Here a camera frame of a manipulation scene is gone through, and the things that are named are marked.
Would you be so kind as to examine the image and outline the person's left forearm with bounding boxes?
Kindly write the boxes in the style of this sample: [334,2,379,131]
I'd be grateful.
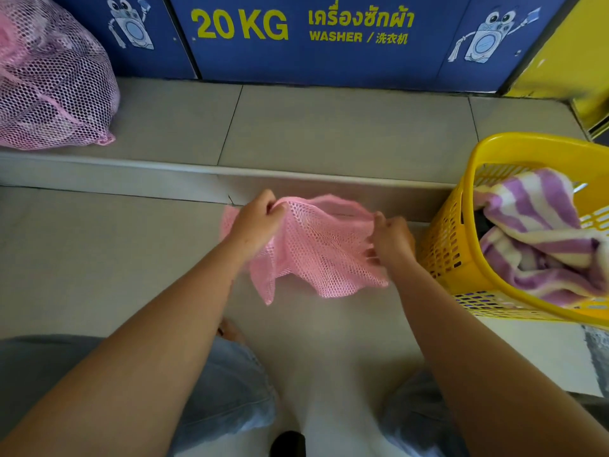
[0,240,261,457]

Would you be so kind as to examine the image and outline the person's left foot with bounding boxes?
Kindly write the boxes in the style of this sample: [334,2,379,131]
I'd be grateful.
[218,319,246,346]

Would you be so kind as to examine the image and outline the person's left hand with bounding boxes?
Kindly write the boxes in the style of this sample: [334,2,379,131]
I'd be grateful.
[227,189,288,262]

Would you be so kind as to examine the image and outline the person's right hand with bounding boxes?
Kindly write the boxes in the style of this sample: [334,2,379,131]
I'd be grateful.
[365,211,417,277]

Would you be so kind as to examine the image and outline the yellow plastic laundry basket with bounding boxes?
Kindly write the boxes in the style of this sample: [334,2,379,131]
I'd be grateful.
[418,132,609,331]

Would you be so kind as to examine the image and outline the pink mesh laundry bag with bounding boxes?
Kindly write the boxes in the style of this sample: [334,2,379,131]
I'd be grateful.
[220,195,391,306]
[0,0,121,151]

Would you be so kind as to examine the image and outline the purple white striped towel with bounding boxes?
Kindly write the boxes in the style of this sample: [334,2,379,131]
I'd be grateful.
[473,167,609,308]

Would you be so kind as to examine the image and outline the blue washing machine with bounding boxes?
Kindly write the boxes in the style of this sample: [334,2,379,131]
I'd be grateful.
[164,0,584,96]
[48,0,199,81]

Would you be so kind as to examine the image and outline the person's right forearm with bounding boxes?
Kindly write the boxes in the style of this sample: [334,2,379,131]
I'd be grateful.
[388,261,609,457]

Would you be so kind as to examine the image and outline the full pink mesh laundry bag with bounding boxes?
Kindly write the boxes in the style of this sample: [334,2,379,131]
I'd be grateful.
[0,0,121,151]

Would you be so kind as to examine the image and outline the black shoe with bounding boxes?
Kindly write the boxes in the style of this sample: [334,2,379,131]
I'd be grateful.
[269,430,306,457]

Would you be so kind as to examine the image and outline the light blue denim jeans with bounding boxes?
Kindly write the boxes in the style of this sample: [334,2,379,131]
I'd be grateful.
[0,326,609,457]

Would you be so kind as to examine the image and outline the dark garment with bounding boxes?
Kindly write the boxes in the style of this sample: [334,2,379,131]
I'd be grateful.
[473,209,496,239]

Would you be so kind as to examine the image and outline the yellow machine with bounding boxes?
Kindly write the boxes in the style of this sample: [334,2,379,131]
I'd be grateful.
[503,0,609,139]

